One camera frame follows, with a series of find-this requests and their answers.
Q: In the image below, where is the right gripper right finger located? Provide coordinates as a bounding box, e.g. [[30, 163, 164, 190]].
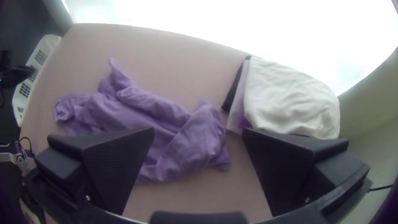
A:
[[242, 128, 371, 217]]

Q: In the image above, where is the white laundry basket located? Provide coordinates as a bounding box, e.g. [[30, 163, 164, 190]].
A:
[[12, 34, 62, 127]]

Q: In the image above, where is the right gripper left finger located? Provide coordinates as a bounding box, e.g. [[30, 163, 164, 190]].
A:
[[33, 127, 155, 216]]

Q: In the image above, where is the black cable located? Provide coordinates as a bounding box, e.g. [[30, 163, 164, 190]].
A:
[[368, 184, 394, 192], [15, 136, 35, 157]]

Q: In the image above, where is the blue t-shirt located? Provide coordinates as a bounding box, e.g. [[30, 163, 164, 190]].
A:
[[54, 56, 231, 183]]

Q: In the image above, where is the pile of folded clothes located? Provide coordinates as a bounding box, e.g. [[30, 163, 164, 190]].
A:
[[221, 55, 341, 140]]

